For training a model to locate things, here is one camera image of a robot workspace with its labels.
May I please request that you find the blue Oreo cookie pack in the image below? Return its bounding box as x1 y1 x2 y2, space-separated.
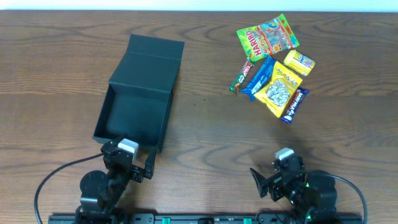
241 56 276 101

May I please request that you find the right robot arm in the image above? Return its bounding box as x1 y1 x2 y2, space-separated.
250 154 337 223

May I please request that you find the purple Dairy Milk bar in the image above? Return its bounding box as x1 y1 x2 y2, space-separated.
280 87 310 124

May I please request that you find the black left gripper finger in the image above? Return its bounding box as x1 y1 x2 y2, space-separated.
110 133 127 145
144 149 157 179

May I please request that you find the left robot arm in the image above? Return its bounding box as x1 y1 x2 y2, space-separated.
73 134 157 224

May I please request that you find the red green chocolate bar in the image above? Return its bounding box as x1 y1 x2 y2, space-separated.
229 58 255 94

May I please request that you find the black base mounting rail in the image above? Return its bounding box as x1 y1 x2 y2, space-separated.
48 212 363 224

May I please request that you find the yellow Hacks candy bag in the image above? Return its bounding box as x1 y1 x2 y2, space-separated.
254 61 302 118

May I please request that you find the dark green gift box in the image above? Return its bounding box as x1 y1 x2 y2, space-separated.
93 34 184 152

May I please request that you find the yellow Mentos gum bottle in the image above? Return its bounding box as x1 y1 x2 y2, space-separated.
284 50 315 76

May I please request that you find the green Haribo gummy bag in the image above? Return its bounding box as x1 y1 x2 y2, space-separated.
236 14 300 62

